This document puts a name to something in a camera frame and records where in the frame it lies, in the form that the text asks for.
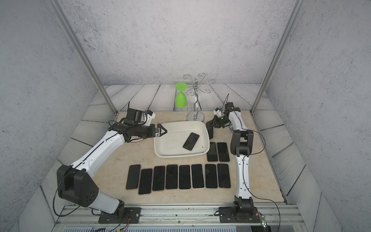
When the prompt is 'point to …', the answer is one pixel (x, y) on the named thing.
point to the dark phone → (212, 154)
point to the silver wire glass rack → (197, 115)
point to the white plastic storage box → (170, 144)
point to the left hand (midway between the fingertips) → (163, 132)
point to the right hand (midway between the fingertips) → (210, 124)
